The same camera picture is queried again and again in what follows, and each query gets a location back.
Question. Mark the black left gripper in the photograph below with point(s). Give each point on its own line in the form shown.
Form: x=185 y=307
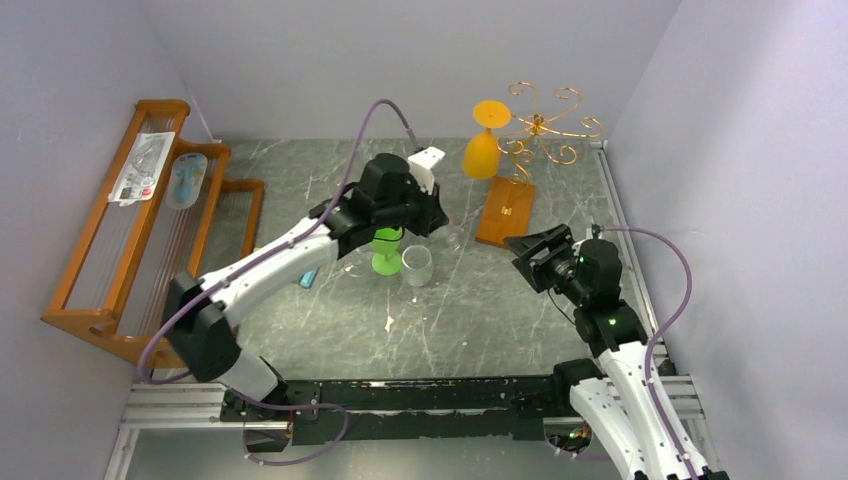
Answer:
x=435 y=215

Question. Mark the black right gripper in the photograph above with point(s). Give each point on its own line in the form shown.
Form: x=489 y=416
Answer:
x=539 y=258

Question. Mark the green plastic wine glass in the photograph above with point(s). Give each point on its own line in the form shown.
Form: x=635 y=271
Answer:
x=386 y=259

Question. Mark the small white blue box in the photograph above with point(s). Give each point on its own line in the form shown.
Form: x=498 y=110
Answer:
x=307 y=279

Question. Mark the yellow plastic wine glass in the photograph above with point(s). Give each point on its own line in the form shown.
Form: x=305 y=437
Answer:
x=482 y=154

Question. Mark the wooden tiered shelf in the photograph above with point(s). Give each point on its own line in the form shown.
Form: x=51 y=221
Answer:
x=113 y=290

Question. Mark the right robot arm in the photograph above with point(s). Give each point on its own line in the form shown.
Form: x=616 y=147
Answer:
x=617 y=391

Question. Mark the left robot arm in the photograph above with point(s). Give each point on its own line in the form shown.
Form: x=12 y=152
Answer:
x=202 y=314

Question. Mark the clear wine glass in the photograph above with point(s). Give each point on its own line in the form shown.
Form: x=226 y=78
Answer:
x=453 y=237
x=417 y=271

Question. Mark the gold wire rack wooden base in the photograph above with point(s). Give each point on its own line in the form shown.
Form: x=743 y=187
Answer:
x=508 y=205

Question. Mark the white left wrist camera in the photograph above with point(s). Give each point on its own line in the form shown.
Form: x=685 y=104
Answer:
x=421 y=166

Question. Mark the white packaged item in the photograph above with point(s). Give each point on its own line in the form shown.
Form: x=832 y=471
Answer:
x=138 y=178

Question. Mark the light blue packaged item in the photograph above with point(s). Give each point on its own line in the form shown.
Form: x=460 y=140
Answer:
x=187 y=176

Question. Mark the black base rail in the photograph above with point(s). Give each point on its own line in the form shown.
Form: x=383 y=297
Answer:
x=518 y=407

